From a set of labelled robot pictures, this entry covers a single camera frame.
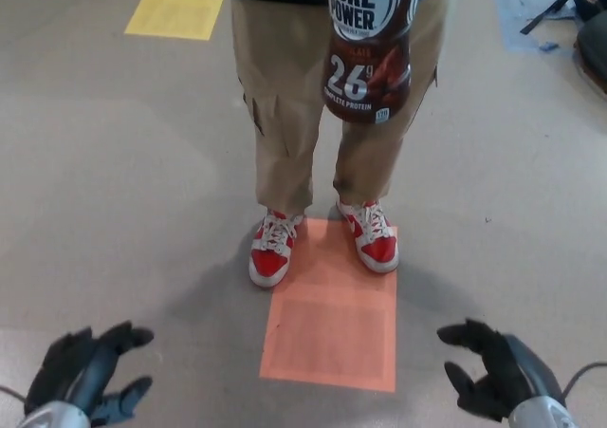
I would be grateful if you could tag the person's right red white sneaker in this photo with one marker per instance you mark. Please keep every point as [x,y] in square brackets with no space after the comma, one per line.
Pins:
[270,262]

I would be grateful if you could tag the khaki cargo pants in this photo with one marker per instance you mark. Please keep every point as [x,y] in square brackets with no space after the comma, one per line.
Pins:
[284,115]

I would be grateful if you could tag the small blue tape scrap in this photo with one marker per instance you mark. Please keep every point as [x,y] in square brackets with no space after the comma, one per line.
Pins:
[547,46]

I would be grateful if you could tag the brown protein shake bottle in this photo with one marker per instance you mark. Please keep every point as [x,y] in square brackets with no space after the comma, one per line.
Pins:
[351,91]

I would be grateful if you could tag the person's red white sneaker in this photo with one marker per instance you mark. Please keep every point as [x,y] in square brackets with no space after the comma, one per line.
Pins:
[270,262]
[379,252]

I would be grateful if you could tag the dark olive round seat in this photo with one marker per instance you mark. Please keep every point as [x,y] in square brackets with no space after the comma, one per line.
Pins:
[595,48]

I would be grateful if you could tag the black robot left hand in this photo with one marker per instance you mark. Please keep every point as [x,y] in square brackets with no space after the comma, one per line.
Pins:
[71,366]

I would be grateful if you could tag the person's left red white sneaker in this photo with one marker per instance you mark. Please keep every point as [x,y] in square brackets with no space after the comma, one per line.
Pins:
[379,252]

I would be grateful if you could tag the yellow floor sheet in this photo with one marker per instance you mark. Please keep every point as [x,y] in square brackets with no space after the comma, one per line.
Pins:
[175,5]

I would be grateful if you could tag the blue floor sheet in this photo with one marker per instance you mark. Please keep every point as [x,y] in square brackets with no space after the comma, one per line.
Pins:
[517,10]

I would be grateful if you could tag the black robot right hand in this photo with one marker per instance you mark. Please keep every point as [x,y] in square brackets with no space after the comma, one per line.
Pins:
[512,371]

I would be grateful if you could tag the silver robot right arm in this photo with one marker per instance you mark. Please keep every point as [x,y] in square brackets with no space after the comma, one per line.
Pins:
[536,414]

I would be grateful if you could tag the orange floor sheet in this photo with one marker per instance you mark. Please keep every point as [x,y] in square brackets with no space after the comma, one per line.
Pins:
[332,333]

